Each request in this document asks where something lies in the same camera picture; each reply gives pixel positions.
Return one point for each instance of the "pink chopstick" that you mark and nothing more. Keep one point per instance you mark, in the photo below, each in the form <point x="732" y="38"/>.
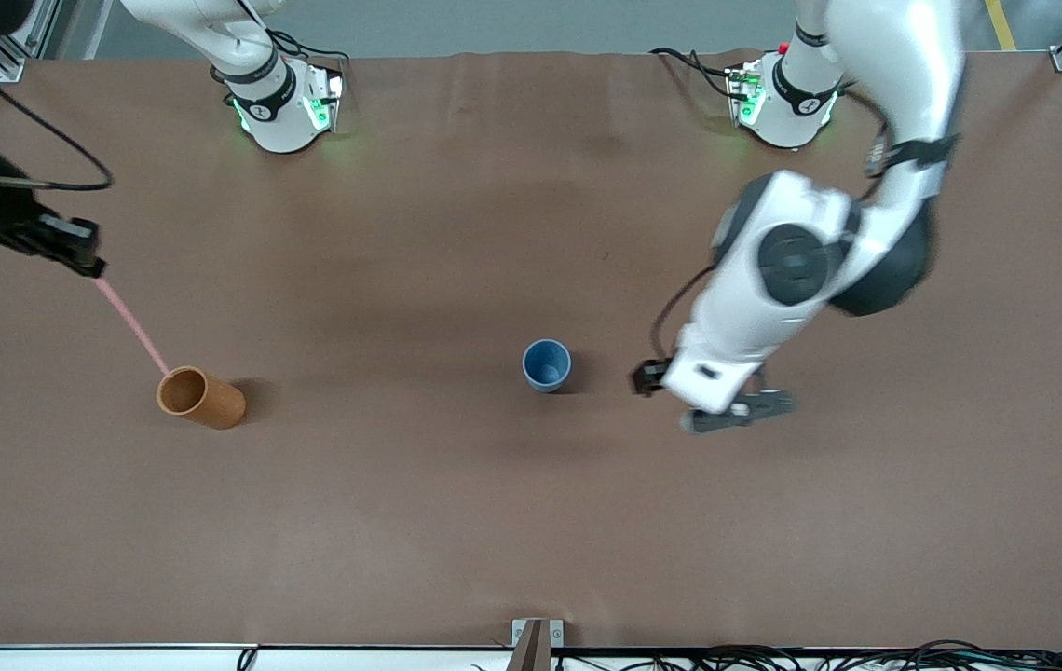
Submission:
<point x="130" y="323"/>

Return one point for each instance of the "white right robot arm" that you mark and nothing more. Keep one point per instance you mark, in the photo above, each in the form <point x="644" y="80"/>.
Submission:
<point x="279" y="121"/>

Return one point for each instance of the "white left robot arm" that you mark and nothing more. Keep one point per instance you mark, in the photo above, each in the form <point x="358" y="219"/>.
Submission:
<point x="792" y="261"/>

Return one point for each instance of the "orange cup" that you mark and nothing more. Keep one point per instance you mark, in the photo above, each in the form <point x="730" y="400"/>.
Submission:
<point x="214" y="405"/>

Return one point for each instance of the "blue cup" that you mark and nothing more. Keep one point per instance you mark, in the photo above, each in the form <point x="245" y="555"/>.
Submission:
<point x="547" y="365"/>

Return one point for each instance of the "brown table cover sheet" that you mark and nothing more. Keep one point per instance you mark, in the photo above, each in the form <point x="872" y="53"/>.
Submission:
<point x="401" y="513"/>

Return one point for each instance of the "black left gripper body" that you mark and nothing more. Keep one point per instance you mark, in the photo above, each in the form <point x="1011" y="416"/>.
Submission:
<point x="650" y="377"/>

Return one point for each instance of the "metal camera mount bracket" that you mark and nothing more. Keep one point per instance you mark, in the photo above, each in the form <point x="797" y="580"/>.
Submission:
<point x="531" y="643"/>

